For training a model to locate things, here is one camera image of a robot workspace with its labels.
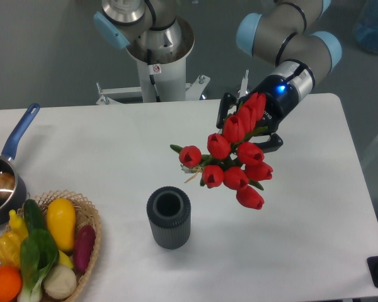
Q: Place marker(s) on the blue transparent container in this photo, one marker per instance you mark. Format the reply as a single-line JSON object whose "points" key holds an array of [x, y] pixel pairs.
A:
{"points": [[365, 30]]}

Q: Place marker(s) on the dark grey ribbed vase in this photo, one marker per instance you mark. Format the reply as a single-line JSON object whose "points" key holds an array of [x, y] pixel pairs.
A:
{"points": [[169, 213]]}

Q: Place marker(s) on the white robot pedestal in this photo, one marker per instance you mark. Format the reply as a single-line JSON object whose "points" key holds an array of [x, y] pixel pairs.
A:
{"points": [[160, 56]]}

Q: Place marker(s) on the woven wicker basket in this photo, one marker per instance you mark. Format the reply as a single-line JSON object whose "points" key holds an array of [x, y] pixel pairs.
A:
{"points": [[86, 214]]}

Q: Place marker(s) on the green bok choy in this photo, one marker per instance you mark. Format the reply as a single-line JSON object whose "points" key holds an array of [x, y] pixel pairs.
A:
{"points": [[37, 255]]}

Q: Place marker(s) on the beige garlic bulb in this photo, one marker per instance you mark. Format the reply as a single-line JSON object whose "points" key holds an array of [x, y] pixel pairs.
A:
{"points": [[60, 282]]}

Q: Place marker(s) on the orange fruit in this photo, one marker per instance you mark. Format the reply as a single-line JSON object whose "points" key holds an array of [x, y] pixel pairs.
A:
{"points": [[10, 283]]}

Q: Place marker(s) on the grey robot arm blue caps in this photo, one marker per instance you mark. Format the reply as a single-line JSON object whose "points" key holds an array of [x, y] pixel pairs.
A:
{"points": [[277, 38]]}

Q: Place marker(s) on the purple eggplant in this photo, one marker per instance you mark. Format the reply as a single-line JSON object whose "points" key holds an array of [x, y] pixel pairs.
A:
{"points": [[83, 247]]}

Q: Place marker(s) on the yellow bell pepper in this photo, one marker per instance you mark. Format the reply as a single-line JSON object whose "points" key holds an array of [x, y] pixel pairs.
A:
{"points": [[10, 244]]}

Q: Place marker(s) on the green cucumber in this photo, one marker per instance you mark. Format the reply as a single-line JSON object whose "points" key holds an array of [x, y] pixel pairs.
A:
{"points": [[33, 216]]}

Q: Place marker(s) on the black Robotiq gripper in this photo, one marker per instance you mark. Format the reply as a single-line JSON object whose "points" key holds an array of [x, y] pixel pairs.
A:
{"points": [[281, 98]]}

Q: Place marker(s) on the yellow squash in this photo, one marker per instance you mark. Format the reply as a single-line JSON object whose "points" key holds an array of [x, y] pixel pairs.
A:
{"points": [[61, 223]]}

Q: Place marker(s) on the red tulip bouquet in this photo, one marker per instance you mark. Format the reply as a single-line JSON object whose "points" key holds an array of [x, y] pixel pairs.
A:
{"points": [[232, 160]]}

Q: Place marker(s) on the yellow banana tip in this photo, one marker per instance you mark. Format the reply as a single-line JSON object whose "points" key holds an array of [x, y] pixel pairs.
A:
{"points": [[65, 260]]}

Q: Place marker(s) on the brown bread roll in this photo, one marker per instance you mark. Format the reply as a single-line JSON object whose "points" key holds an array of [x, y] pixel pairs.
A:
{"points": [[7, 184]]}

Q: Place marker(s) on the blue handled saucepan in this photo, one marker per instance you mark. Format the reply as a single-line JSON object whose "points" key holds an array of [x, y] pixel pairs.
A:
{"points": [[7, 156]]}

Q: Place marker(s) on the small yellow pepper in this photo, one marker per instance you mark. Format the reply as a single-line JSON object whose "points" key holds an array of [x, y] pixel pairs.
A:
{"points": [[18, 225]]}

